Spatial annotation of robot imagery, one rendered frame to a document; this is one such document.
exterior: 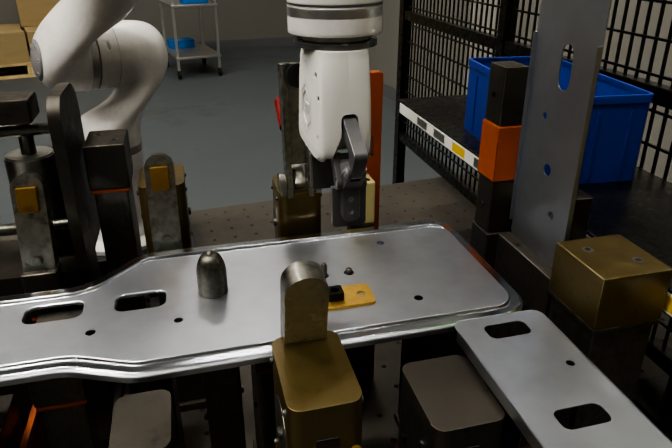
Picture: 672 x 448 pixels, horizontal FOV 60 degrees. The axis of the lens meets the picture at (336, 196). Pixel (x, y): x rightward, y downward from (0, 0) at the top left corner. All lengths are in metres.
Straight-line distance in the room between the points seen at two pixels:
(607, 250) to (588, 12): 0.24
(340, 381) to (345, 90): 0.24
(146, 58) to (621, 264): 0.85
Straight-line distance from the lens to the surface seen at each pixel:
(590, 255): 0.66
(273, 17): 8.45
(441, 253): 0.74
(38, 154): 0.84
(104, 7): 1.03
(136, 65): 1.14
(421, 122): 1.21
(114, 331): 0.64
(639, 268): 0.65
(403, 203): 1.61
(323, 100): 0.50
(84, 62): 1.11
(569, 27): 0.69
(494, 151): 0.87
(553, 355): 0.60
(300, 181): 0.77
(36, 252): 0.79
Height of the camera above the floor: 1.36
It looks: 24 degrees down
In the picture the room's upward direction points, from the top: straight up
